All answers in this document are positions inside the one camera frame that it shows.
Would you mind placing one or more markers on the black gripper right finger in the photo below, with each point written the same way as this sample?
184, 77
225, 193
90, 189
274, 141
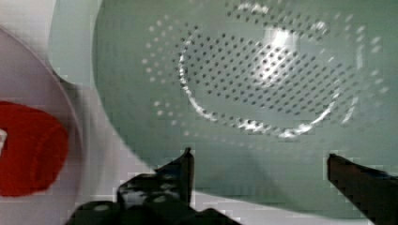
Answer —
373, 192

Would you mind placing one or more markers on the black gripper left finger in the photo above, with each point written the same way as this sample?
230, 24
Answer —
159, 198

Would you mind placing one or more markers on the green strainer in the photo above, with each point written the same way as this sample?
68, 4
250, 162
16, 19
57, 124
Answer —
262, 91

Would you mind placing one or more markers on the red ketchup bottle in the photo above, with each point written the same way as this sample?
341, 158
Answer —
34, 152

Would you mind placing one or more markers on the pink oval plate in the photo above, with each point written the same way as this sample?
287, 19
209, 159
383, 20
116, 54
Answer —
26, 80

